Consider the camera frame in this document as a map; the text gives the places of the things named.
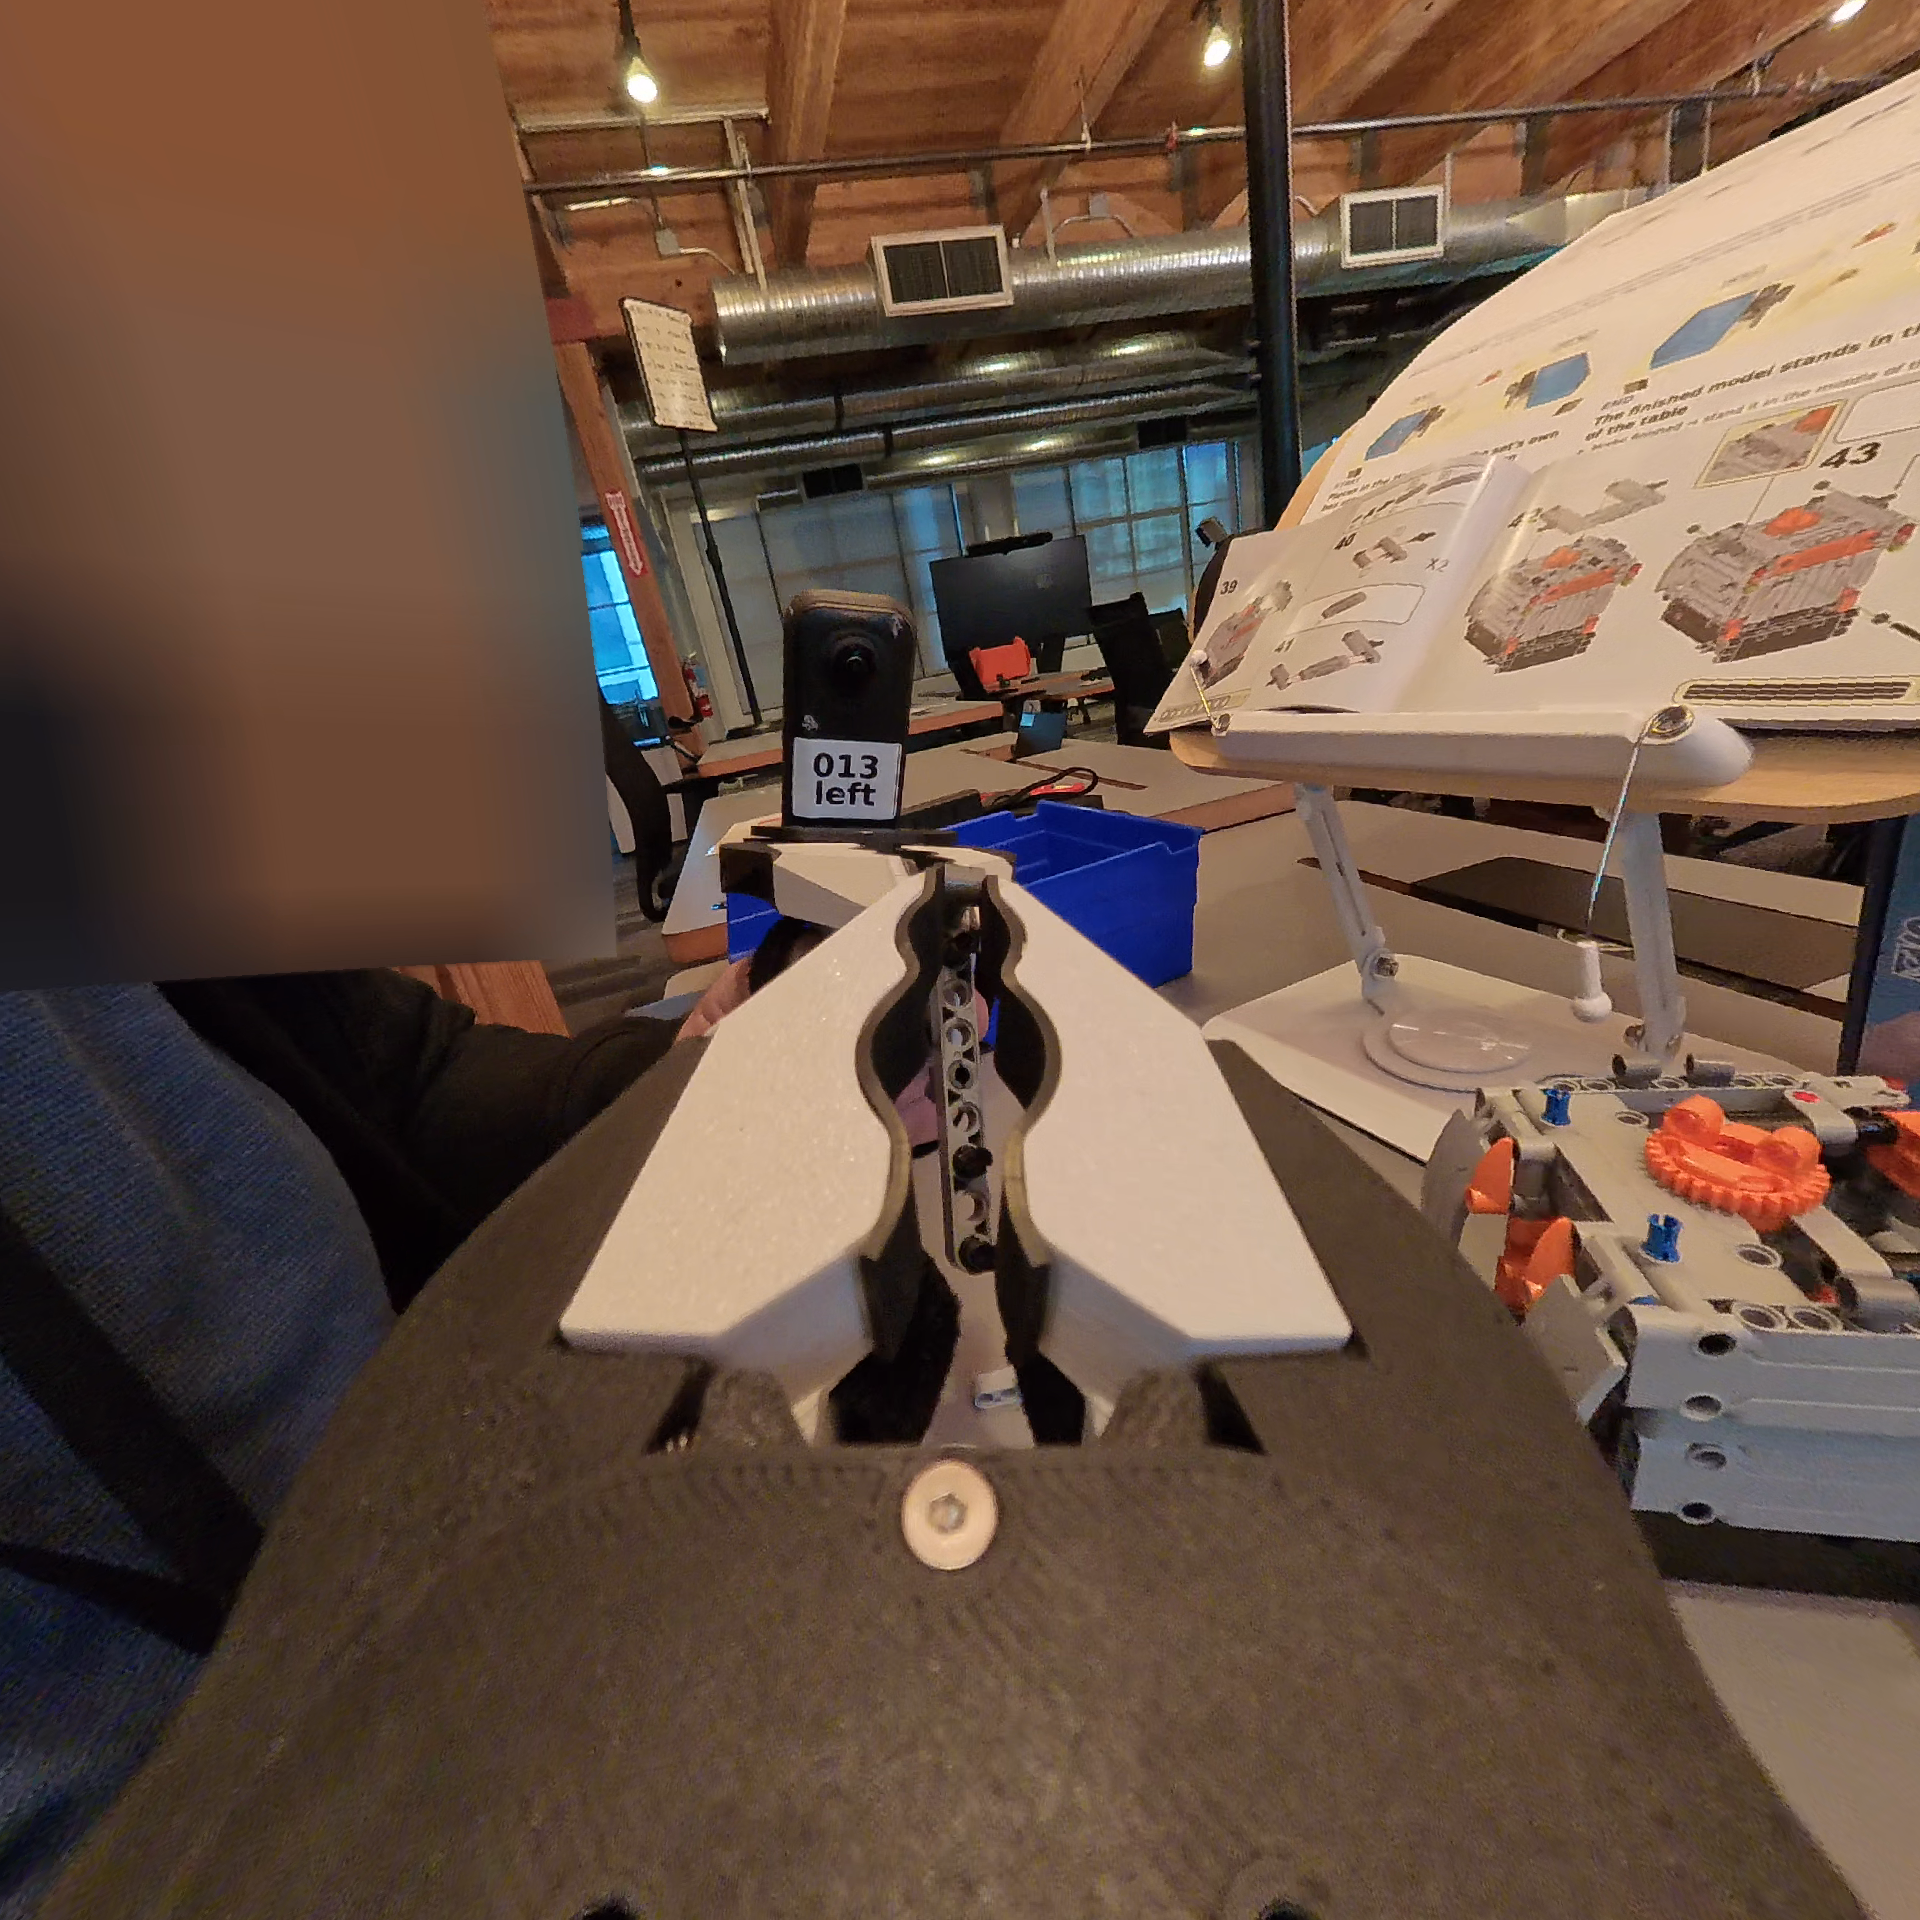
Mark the black steel pillar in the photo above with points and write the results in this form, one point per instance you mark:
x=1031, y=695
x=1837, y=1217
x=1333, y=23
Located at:
x=1271, y=225

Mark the silver air duct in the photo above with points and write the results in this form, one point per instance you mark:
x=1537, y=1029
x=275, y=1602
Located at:
x=1142, y=271

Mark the person's left forearm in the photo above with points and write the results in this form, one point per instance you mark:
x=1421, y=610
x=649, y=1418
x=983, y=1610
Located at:
x=494, y=1080

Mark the black office chair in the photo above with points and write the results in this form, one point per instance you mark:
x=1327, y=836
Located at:
x=1142, y=661

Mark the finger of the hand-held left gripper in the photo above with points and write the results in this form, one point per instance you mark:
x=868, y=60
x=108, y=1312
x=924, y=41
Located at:
x=833, y=888
x=983, y=873

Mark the person's left hand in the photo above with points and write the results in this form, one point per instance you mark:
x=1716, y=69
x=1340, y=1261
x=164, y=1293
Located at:
x=716, y=1008

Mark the black monitor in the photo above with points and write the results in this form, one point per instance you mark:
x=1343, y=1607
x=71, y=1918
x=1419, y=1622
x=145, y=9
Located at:
x=1013, y=592

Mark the ceiling lamp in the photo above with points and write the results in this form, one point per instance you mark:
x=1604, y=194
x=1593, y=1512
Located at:
x=1214, y=41
x=641, y=84

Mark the white rounded board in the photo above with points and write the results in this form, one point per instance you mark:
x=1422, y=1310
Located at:
x=1305, y=1049

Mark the large instruction sheet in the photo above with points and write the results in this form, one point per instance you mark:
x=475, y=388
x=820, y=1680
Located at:
x=1651, y=300

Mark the grey orange toy brick vehicle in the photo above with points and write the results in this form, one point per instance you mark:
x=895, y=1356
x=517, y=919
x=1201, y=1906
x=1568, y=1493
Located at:
x=1695, y=1276

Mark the white notice board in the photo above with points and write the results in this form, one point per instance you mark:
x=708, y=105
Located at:
x=668, y=359

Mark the white air vent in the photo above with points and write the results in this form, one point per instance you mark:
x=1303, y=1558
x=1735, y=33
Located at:
x=942, y=271
x=1393, y=225

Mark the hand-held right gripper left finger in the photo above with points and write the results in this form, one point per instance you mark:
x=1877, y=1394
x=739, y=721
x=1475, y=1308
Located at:
x=750, y=1172

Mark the person's blue jeans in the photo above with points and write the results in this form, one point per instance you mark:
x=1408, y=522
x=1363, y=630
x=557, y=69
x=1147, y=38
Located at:
x=150, y=1350

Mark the blue tagged plastic bin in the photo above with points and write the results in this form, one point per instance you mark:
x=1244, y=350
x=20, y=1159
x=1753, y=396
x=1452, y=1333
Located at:
x=1110, y=885

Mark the white round stand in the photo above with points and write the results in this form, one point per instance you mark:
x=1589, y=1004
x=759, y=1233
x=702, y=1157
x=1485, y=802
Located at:
x=1448, y=1037

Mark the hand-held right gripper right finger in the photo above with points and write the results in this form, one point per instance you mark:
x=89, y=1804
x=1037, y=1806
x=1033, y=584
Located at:
x=1172, y=1172

